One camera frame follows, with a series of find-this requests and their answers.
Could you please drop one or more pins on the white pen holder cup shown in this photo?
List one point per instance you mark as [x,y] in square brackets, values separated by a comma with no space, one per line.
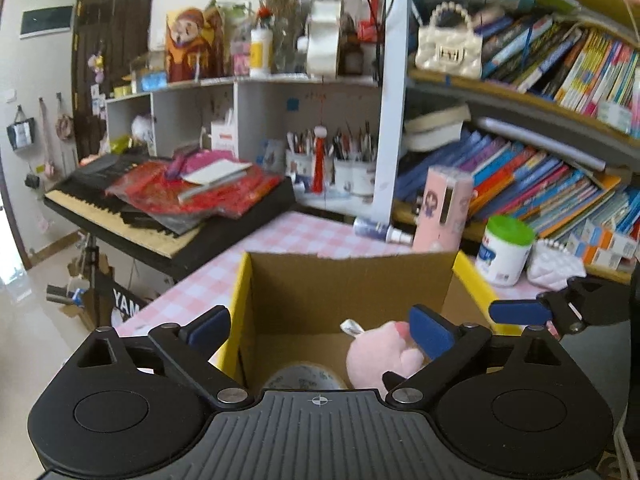
[305,167]
[352,175]

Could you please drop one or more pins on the white jar with green lid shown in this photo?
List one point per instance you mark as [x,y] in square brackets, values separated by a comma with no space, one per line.
[502,260]

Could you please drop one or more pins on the cartoon figure box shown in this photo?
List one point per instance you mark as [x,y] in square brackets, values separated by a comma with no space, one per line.
[192,45]

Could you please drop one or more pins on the purple spray bottle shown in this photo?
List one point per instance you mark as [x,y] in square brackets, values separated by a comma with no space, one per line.
[372,228]

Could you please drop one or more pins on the white notebook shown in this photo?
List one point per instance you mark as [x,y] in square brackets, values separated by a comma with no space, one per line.
[215,172]

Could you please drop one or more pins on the dark wall frame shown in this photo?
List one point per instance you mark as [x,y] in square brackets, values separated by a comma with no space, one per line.
[46,21]

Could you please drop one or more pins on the pink checked desk mat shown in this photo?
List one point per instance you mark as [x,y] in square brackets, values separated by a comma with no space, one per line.
[300,235]

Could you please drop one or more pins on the upper row of books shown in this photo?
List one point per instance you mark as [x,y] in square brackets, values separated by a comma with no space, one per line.
[575,65]

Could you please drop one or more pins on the large white tape roll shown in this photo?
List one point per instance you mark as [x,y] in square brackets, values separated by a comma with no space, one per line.
[322,40]

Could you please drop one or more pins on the pink cartoon tumbler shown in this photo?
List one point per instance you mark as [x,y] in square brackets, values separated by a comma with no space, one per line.
[431,220]

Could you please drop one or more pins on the pink plush toy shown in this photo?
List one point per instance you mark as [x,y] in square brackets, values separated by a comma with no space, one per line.
[375,360]

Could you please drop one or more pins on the red tassel ornament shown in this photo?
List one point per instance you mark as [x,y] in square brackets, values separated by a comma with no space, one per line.
[319,160]

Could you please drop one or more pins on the white rolled paper tube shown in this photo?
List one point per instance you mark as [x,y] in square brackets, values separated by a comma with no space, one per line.
[540,142]

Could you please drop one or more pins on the lower row of books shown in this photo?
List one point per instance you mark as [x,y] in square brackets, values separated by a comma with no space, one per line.
[525,185]

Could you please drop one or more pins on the cream pearl handbag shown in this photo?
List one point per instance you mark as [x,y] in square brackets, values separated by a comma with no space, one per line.
[447,52]

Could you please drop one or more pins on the hanging tote bag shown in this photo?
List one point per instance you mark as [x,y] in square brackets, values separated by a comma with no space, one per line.
[21,132]

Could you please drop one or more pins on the white quilted purse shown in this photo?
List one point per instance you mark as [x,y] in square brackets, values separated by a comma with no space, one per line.
[550,267]

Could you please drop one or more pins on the keyboard stand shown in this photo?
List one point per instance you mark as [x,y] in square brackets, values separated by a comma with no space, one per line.
[92,270]

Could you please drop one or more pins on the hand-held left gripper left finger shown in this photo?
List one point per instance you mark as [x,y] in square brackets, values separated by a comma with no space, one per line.
[210,329]

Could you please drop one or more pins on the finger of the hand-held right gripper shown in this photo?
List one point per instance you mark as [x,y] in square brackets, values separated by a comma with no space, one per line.
[520,312]

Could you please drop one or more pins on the white cubby shelf unit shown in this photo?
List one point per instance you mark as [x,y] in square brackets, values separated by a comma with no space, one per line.
[260,105]

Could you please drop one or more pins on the red plastic bag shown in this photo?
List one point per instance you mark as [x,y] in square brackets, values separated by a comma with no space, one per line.
[235,190]

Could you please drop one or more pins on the white bottle with yellow label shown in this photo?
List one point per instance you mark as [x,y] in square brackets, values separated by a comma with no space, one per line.
[260,52]

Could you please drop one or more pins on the wooden bookshelf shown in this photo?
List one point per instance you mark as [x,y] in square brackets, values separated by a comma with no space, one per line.
[390,110]

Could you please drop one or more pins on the white box with red label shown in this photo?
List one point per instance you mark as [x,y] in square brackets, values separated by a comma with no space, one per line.
[223,135]

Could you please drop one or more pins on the thick white book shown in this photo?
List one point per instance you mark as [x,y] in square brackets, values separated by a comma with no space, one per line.
[435,130]

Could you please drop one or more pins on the orange and blue box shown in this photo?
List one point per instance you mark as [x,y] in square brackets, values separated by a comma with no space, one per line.
[607,235]
[595,256]

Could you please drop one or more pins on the black electronic keyboard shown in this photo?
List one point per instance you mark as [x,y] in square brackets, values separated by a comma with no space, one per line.
[260,210]

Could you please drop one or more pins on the yellow cardboard box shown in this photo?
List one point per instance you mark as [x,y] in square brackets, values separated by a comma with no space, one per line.
[350,290]

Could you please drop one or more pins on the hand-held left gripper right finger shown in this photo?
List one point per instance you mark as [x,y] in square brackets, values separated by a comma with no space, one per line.
[427,334]

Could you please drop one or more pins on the dark wooden door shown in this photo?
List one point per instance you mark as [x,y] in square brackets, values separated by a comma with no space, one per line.
[115,35]

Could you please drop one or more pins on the row of books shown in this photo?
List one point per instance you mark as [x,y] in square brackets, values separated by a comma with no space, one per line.
[525,185]
[575,65]

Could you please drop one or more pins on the patterned tape roll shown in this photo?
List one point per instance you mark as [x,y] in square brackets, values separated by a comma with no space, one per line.
[300,376]

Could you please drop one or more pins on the dark brown bottle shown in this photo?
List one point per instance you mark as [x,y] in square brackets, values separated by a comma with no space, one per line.
[351,57]

